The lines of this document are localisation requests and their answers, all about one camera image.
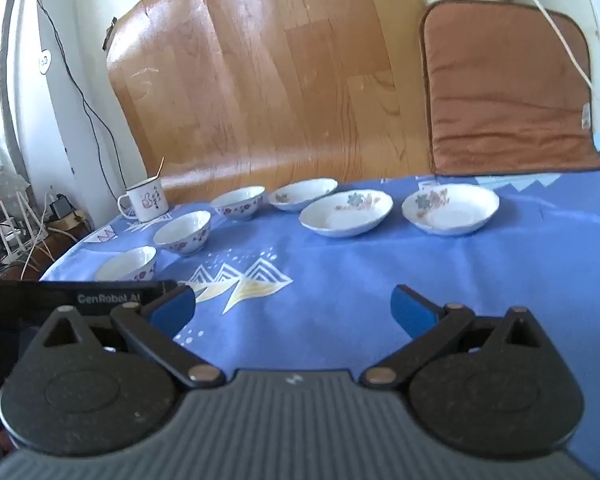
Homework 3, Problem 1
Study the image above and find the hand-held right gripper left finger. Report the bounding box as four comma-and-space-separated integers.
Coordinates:
40, 284, 227, 390

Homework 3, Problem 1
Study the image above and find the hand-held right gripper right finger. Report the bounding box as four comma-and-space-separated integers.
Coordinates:
360, 284, 551, 390

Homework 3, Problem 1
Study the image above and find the white floral bowl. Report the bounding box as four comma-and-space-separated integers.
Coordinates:
210, 186, 266, 221
94, 246, 158, 282
153, 210, 212, 256

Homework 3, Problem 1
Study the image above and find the small white floral plate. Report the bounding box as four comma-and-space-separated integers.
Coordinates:
268, 178, 339, 212

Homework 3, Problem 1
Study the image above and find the blue printed tablecloth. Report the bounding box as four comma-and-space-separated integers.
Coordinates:
39, 172, 600, 476

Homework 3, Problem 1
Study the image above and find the black power adapter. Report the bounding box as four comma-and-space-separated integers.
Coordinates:
50, 195, 74, 219

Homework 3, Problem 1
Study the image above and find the white enamel mug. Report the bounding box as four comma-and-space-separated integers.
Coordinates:
117, 178, 170, 223

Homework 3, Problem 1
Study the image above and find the brown cushion mat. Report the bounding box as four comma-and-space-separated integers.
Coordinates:
419, 0, 600, 177

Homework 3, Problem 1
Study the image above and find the wood-pattern vinyl sheet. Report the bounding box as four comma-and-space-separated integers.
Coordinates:
106, 0, 433, 206

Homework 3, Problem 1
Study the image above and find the white wire rack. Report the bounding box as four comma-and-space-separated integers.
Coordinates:
0, 192, 35, 267

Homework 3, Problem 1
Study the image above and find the black cable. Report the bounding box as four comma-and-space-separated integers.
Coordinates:
37, 0, 127, 190

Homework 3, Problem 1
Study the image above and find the white cable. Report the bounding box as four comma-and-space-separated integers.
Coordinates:
497, 0, 594, 87

